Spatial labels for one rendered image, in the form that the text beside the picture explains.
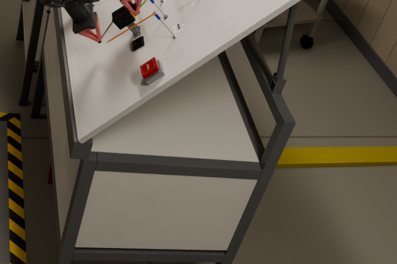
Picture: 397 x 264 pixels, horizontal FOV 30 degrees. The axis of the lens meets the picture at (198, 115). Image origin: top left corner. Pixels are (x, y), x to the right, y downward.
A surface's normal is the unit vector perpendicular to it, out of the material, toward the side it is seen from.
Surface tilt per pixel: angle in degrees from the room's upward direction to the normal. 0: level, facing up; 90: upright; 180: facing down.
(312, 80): 0
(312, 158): 0
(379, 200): 0
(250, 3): 49
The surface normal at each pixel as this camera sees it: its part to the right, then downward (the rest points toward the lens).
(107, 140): 0.27, -0.76
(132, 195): 0.21, 0.64
